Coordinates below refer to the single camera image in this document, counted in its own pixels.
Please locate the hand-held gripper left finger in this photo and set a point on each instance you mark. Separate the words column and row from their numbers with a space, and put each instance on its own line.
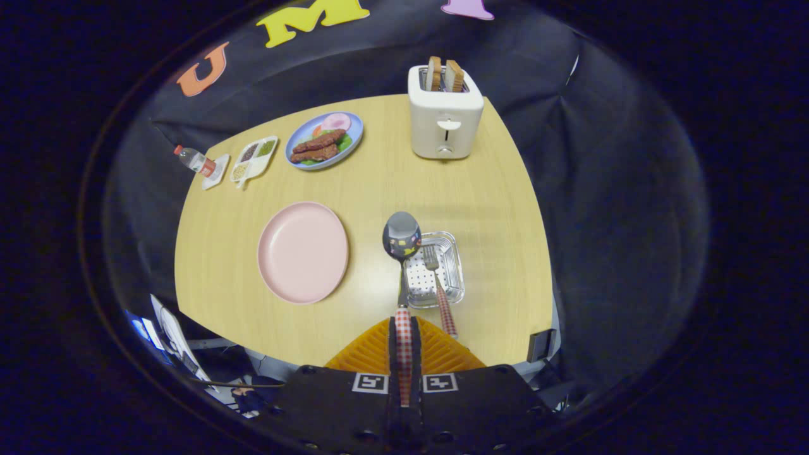
column 391, row 354

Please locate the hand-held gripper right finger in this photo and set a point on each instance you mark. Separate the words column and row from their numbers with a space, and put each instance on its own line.
column 416, row 354

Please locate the perforated metal tray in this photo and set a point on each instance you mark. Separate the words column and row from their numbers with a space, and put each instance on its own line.
column 452, row 272

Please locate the small black box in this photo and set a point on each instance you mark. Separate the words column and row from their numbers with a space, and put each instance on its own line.
column 540, row 346

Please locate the pink plate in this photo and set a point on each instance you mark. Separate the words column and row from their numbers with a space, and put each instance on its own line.
column 303, row 253

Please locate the dark blue bag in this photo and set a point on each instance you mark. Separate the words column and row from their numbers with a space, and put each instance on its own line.
column 248, row 399

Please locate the brown sausage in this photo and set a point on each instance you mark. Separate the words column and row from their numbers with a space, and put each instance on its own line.
column 314, row 153
column 319, row 141

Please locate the green lettuce leaf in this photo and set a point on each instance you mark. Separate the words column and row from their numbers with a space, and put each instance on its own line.
column 345, row 143

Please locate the white paper bag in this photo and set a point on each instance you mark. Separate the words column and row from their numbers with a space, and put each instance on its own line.
column 170, row 328

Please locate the white toaster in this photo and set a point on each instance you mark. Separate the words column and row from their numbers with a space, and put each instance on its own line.
column 430, row 126

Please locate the blue plate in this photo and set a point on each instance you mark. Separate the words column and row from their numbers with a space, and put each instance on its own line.
column 356, row 128

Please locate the white divided condiment tray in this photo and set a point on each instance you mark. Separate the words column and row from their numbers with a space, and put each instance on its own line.
column 253, row 161

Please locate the pink ham slice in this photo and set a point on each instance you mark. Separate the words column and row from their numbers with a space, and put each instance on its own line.
column 336, row 122

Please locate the small white square tray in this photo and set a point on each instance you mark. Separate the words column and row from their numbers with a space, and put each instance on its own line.
column 218, row 177

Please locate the blue and white object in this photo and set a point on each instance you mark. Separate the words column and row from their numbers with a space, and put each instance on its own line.
column 142, row 332

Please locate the clear plastic water bottle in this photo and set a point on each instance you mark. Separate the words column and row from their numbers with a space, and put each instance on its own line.
column 193, row 159

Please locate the brown toast slice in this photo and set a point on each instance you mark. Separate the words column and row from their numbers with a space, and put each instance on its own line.
column 433, row 72
column 454, row 76

